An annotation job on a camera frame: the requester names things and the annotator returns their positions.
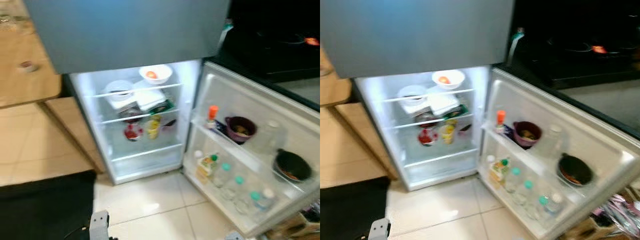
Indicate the grey fridge door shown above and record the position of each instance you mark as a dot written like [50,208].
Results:
[295,120]
[600,135]

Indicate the glass fridge shelf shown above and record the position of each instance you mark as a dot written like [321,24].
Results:
[145,151]
[440,156]
[112,120]
[395,99]
[406,125]
[170,87]

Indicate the grey fridge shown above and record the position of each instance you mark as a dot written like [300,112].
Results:
[125,35]
[415,35]

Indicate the clear jar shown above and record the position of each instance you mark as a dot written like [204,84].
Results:
[552,141]
[272,136]

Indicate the black bowl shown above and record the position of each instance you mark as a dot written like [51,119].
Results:
[292,166]
[575,171]

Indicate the purple pot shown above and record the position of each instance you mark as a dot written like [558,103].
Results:
[526,135]
[241,130]

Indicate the black stove top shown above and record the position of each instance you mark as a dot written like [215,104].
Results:
[272,55]
[575,65]

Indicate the pink black plastic bag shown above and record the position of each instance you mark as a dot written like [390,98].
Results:
[312,212]
[617,215]

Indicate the white cap water bottle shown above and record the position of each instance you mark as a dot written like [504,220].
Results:
[555,204]
[267,199]

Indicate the black carpet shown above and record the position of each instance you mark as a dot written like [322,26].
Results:
[350,210]
[45,210]

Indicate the white round container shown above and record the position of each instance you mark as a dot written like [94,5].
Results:
[119,87]
[412,92]

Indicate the teal cap water bottle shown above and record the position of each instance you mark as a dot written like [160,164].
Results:
[223,174]
[254,200]
[514,178]
[236,186]
[527,191]
[542,205]

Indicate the orange cap bottle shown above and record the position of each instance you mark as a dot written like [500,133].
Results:
[500,120]
[212,116]

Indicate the red white bowl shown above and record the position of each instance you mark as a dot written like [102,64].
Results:
[132,132]
[427,136]

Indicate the brown box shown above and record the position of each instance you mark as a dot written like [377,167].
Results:
[290,231]
[580,233]

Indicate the yellow juice carton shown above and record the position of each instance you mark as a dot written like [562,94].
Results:
[206,167]
[500,170]

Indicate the white food box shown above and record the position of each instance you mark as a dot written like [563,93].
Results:
[147,99]
[442,103]

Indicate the small white cap bottle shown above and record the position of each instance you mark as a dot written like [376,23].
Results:
[491,160]
[198,156]

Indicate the yellow cup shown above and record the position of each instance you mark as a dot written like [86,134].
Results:
[153,129]
[447,133]

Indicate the orange fruit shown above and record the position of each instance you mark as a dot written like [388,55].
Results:
[151,74]
[444,80]

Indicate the dark green packet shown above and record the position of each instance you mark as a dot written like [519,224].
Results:
[162,106]
[456,111]

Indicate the small dark container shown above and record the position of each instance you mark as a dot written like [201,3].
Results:
[464,129]

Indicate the white tape roll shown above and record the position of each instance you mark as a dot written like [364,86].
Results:
[26,66]

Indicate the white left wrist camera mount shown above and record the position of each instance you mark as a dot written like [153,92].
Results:
[99,225]
[378,230]

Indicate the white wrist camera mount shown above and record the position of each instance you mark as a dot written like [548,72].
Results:
[233,236]
[378,230]
[99,225]

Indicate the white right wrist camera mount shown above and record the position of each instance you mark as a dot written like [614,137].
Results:
[233,236]

